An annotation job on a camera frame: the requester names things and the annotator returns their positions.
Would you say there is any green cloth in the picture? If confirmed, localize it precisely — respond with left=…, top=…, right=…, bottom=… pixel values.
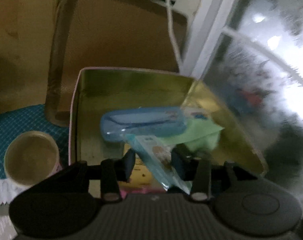
left=160, top=119, right=224, bottom=152

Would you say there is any teal packet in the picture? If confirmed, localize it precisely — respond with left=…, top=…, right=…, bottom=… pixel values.
left=125, top=134, right=192, bottom=194

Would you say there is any blue plastic case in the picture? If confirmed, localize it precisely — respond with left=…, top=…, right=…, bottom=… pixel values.
left=100, top=107, right=187, bottom=142

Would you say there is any pink knitted toy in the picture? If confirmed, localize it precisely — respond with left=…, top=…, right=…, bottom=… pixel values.
left=120, top=187, right=166, bottom=199

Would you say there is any small white wipes pack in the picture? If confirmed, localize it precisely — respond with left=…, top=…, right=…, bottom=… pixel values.
left=181, top=106, right=211, bottom=120

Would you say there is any pink tin box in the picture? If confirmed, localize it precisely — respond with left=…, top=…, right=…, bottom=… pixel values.
left=68, top=67, right=268, bottom=193

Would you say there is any round paper cup container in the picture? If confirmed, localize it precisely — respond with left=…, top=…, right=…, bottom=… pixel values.
left=4, top=131, right=62, bottom=190

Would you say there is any patterned beige tablecloth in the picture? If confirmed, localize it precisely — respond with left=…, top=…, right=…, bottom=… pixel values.
left=0, top=179, right=21, bottom=239

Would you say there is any frosted glass window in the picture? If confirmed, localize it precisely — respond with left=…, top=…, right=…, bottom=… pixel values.
left=184, top=0, right=303, bottom=205

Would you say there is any white charger cable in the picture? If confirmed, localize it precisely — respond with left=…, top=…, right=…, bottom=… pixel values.
left=161, top=0, right=184, bottom=67

